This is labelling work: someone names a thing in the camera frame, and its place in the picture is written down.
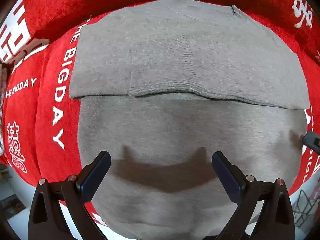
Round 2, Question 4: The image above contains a red sofa cover with characters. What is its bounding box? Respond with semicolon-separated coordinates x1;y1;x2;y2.
1;0;319;185

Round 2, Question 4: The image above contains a black wire rack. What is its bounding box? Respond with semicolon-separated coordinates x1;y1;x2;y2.
293;186;319;232

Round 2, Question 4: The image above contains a grey knit garment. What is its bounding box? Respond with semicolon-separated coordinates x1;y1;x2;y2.
69;0;309;239

